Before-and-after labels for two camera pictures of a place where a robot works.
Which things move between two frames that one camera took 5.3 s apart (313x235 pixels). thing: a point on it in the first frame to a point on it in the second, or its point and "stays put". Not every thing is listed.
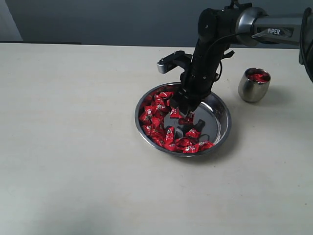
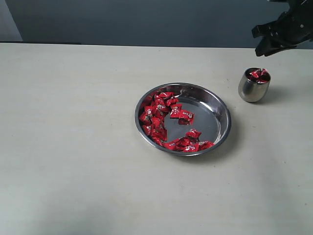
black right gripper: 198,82 to 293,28
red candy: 170,137 to 257,74
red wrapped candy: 145,118 stays put
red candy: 188,120 stays put
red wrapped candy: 149,111 stays put
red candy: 260,78 stays put
